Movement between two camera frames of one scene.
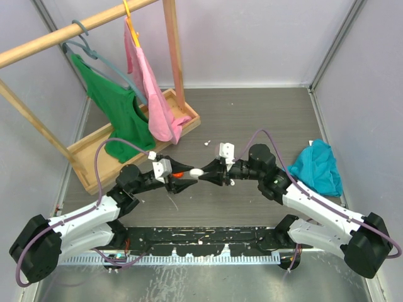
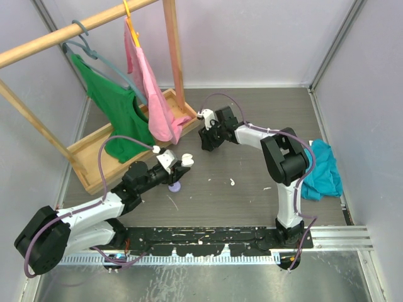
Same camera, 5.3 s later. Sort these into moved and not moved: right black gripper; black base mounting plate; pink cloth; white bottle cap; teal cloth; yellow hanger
Moved: white bottle cap; right black gripper
Not moved: teal cloth; black base mounting plate; pink cloth; yellow hanger
